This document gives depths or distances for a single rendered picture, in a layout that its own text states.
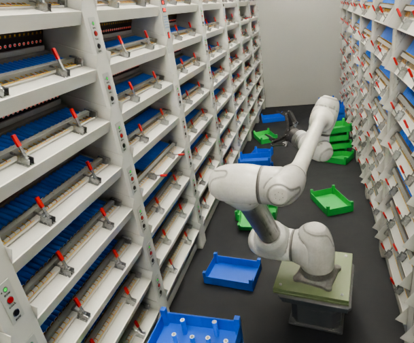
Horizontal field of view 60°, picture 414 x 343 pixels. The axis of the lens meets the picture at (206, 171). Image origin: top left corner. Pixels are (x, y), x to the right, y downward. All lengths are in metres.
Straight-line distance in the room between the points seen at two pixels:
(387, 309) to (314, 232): 0.61
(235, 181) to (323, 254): 0.67
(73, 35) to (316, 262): 1.35
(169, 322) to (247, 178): 0.64
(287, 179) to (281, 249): 0.61
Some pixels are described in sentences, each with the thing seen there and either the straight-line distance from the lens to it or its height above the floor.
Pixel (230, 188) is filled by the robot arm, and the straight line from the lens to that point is 1.19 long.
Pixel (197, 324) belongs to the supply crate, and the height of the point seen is 0.41.
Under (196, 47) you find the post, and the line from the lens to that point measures 2.70.
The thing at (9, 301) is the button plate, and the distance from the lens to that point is 1.08.
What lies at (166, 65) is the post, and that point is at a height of 1.22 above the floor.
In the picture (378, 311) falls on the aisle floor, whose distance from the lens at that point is 2.06.
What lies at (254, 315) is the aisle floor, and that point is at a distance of 1.99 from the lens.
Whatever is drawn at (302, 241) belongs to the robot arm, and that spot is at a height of 0.46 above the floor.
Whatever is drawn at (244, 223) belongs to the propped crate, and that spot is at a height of 0.03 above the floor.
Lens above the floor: 1.44
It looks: 24 degrees down
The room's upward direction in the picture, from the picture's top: 9 degrees counter-clockwise
